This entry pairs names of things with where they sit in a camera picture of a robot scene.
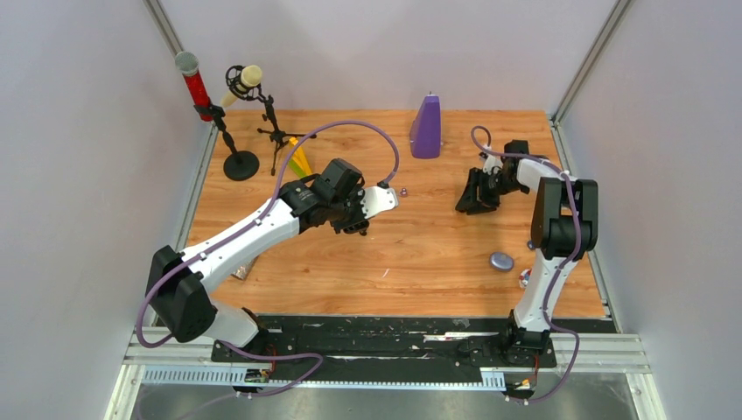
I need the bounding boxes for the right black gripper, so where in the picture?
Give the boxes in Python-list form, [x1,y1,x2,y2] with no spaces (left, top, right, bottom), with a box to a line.
[457,168,528,215]

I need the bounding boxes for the black earbud charging case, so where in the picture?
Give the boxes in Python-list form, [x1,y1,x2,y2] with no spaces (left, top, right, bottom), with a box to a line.
[342,220,370,236]

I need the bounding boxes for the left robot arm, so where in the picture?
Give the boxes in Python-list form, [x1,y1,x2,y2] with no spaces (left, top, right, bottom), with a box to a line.
[145,158,387,361]

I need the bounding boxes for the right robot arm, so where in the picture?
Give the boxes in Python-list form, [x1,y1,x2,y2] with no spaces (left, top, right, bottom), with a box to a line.
[455,140,599,366]

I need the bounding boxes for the lavender oval charging case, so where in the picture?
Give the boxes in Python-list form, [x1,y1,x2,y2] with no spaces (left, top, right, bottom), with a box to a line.
[488,252,515,272]

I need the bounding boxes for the yellow green toy block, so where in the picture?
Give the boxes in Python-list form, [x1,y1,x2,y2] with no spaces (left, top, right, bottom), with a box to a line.
[289,147,313,178]

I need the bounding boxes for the purple metronome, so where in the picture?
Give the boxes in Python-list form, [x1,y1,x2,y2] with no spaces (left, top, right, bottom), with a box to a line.
[409,93,442,159]

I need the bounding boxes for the small red white toy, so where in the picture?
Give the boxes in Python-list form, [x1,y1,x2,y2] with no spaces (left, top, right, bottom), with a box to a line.
[519,269,531,289]

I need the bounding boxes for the black round-base mic stand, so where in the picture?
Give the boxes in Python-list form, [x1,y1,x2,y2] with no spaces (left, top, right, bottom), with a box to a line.
[193,103,260,181]

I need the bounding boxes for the silver glitter microphone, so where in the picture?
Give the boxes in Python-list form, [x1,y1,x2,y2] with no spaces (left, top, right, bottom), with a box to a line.
[230,258,256,281]

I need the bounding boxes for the beige condenser microphone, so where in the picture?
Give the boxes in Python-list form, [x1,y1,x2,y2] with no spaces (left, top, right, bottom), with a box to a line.
[220,65,263,108]

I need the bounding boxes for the red microphone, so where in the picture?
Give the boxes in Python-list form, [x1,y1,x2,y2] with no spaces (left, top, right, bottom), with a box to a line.
[174,51,213,122]

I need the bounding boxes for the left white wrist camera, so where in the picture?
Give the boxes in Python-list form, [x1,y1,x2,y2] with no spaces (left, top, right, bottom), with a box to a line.
[360,185,399,220]

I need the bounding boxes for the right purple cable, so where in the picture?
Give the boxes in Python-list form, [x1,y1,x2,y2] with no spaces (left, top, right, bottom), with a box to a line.
[470,125,581,404]

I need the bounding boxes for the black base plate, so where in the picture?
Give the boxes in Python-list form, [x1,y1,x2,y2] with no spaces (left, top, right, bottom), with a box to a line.
[243,315,557,381]

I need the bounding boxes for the slotted cable duct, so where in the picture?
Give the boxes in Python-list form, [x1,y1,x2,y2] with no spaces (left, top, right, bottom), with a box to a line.
[140,366,507,391]

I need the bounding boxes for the aluminium frame rail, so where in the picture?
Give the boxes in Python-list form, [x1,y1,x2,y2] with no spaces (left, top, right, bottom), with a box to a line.
[123,332,214,366]

